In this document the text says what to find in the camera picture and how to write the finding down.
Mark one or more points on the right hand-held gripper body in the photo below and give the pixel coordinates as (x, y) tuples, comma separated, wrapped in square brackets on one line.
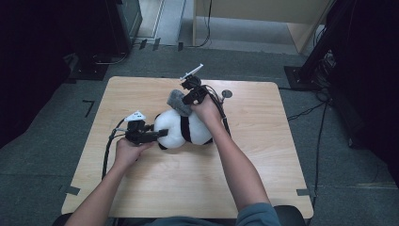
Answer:
[(196, 89)]

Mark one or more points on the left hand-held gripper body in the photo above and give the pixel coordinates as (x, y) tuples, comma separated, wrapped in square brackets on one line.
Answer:
[(138, 135)]

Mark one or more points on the grey cloth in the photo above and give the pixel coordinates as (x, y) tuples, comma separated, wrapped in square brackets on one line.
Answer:
[(178, 102)]

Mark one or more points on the panda plush toy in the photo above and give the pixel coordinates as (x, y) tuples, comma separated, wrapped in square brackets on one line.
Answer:
[(172, 128)]

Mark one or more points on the person's right hand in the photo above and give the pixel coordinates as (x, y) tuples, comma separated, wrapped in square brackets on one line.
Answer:
[(207, 111)]

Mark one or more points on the person's left hand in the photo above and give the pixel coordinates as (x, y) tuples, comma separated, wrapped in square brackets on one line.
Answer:
[(128, 153)]

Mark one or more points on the dark round table grommet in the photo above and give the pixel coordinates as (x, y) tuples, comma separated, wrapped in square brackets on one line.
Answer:
[(227, 93)]

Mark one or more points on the black tape strip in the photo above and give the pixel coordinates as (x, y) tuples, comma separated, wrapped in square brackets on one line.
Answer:
[(142, 44), (156, 44), (180, 46)]

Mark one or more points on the grey tape strip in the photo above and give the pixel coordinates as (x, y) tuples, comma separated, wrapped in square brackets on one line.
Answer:
[(302, 192), (72, 190)]

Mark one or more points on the black cabinet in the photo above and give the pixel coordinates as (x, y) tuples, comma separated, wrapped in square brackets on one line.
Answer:
[(125, 22)]

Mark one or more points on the light wooden cabinet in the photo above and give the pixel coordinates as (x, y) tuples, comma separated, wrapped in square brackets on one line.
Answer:
[(251, 9)]

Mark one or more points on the black metal stand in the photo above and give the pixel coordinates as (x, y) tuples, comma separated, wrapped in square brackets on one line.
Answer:
[(316, 53)]

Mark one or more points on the person's grey-blue clothing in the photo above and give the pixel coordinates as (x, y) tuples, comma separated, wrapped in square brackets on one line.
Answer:
[(257, 216)]

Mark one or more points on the dark curtain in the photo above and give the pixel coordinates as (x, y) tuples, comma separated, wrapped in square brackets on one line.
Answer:
[(370, 78), (31, 62)]

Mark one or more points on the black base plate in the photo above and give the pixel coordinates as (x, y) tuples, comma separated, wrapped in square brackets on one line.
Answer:
[(89, 72)]

